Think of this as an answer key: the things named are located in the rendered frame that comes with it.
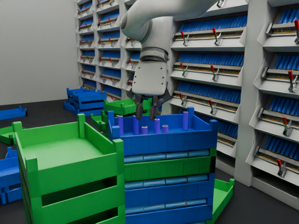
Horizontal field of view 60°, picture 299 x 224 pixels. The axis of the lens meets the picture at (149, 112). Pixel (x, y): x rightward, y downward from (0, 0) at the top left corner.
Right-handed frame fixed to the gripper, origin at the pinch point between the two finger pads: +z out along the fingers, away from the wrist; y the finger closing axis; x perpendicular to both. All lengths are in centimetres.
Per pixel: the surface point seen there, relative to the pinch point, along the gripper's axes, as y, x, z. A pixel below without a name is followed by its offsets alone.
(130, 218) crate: 2.3, -5.3, 30.1
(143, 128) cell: -0.4, 1.7, 4.5
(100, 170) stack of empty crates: 3.1, 17.0, 16.6
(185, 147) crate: -11.5, -4.0, 8.1
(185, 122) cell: -8.6, -18.2, -1.3
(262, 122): -38, -61, -11
